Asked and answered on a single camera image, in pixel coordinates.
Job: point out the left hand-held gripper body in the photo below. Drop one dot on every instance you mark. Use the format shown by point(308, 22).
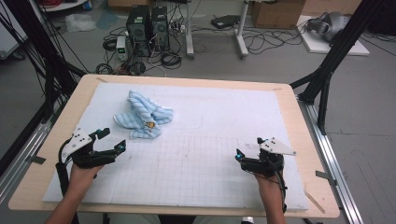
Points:
point(76, 141)

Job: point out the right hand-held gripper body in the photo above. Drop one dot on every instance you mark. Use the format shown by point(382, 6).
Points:
point(274, 146)

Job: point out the blue striped towel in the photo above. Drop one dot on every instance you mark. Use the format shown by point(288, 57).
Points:
point(143, 113)

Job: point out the person's left hand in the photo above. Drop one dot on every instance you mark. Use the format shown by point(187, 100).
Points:
point(81, 179)

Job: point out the person's right hand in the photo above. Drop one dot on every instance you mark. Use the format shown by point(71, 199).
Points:
point(271, 186)

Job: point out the black tape piece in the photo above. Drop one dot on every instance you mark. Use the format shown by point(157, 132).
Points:
point(36, 160)

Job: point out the white foam mat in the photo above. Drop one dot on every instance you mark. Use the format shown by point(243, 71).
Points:
point(193, 112)

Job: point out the thin wooden stick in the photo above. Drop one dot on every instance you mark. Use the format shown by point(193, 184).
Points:
point(314, 202)

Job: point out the white power supply box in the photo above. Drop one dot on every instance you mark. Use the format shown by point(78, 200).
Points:
point(121, 48)

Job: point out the white floor board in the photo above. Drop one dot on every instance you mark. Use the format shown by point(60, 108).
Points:
point(317, 46)

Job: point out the white desk leg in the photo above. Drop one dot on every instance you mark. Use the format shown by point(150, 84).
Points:
point(189, 31)
point(241, 34)

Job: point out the large black computer tower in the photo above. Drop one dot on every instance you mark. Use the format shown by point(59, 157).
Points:
point(138, 29)

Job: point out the clear plastic bag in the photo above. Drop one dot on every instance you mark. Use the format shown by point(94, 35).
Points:
point(80, 22)

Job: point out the slim black computer tower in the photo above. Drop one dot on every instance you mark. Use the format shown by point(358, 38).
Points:
point(160, 28)

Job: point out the black flat device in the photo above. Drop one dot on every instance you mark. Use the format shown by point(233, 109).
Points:
point(224, 21)

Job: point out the brown cardboard box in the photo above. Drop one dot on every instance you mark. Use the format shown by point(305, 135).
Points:
point(277, 14)

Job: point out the grey headset device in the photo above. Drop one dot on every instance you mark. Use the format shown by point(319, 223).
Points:
point(330, 25)

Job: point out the aluminium rail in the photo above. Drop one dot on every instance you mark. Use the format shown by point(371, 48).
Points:
point(330, 149)
point(21, 158)

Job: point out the black metal frame stand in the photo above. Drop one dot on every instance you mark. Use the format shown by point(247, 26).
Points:
point(51, 68)
point(323, 77)

